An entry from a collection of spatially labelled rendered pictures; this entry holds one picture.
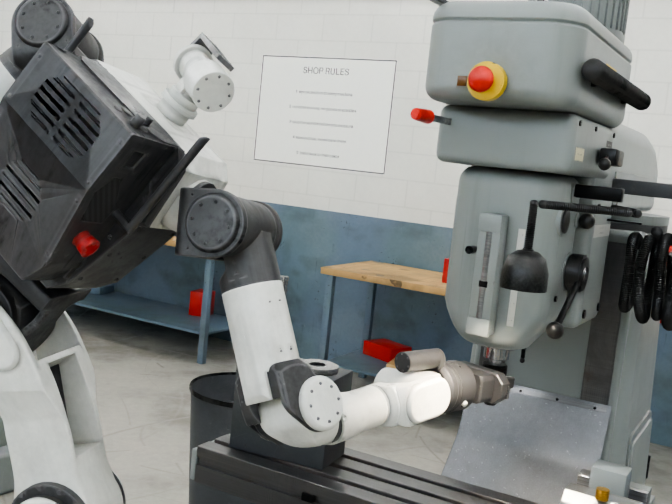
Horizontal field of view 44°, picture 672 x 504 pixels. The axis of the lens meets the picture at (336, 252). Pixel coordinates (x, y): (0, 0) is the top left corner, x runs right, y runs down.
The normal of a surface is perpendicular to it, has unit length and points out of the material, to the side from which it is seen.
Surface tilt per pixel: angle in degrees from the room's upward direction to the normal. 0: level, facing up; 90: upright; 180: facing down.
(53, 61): 85
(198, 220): 82
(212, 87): 117
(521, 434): 63
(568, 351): 90
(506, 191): 90
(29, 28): 74
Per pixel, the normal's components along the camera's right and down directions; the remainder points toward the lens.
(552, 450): -0.39, -0.38
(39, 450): -0.21, 0.08
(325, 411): 0.67, -0.27
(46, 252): -0.49, 0.15
